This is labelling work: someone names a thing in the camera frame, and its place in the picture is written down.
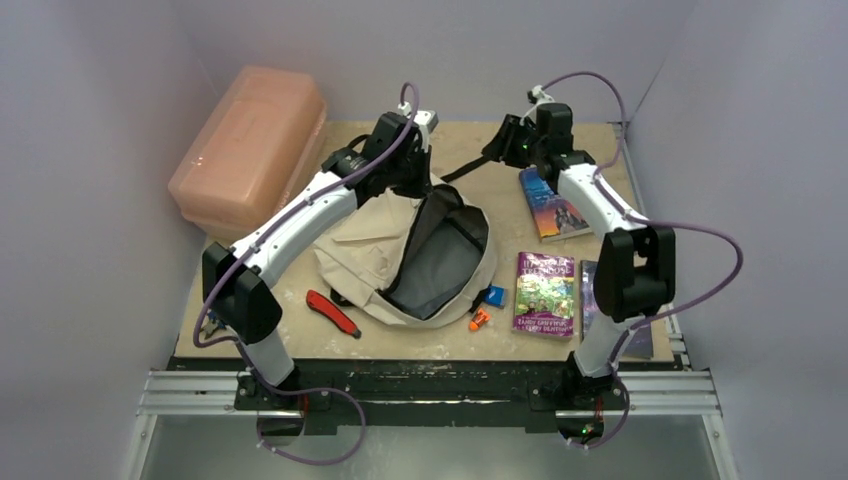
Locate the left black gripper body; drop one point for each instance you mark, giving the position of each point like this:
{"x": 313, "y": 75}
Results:
{"x": 409, "y": 174}

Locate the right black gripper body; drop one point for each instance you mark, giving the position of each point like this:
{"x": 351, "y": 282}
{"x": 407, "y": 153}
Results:
{"x": 502, "y": 140}

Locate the Jane Eyre book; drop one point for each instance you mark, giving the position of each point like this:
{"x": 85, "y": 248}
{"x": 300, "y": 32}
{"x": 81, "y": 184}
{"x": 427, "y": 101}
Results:
{"x": 554, "y": 217}

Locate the beige backpack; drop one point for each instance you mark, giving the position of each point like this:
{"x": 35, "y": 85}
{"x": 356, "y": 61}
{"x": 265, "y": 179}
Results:
{"x": 416, "y": 263}

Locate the purple treehouse book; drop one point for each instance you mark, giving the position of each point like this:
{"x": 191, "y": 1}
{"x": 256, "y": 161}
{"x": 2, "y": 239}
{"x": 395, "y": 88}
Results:
{"x": 544, "y": 297}

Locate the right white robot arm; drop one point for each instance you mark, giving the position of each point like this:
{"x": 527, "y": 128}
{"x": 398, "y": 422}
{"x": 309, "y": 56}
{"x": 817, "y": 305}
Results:
{"x": 636, "y": 272}

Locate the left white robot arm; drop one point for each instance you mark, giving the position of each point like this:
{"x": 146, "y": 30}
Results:
{"x": 237, "y": 281}

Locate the pink plastic storage box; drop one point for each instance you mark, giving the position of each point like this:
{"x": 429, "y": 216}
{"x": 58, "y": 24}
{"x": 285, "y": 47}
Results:
{"x": 258, "y": 149}

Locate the blue pencil sharpener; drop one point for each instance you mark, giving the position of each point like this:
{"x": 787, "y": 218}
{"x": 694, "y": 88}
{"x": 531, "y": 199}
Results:
{"x": 495, "y": 296}

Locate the red utility knife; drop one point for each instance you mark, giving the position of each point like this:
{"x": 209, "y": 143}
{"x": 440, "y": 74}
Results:
{"x": 328, "y": 309}

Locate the orange small toy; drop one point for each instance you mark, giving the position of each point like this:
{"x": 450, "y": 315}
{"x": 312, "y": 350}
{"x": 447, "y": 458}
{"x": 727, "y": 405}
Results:
{"x": 479, "y": 319}

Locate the dark galaxy cover book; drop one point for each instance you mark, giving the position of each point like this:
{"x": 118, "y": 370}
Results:
{"x": 640, "y": 346}

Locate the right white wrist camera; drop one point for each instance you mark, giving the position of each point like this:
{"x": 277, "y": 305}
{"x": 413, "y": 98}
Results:
{"x": 537, "y": 96}

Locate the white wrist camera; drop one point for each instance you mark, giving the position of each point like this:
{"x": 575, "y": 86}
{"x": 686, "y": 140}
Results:
{"x": 537, "y": 96}
{"x": 426, "y": 120}

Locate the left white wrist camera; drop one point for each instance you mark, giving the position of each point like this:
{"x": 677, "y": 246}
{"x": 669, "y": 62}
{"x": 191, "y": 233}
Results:
{"x": 426, "y": 120}

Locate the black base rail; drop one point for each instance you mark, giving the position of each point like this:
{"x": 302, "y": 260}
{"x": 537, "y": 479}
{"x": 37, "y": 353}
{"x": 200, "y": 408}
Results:
{"x": 537, "y": 396}

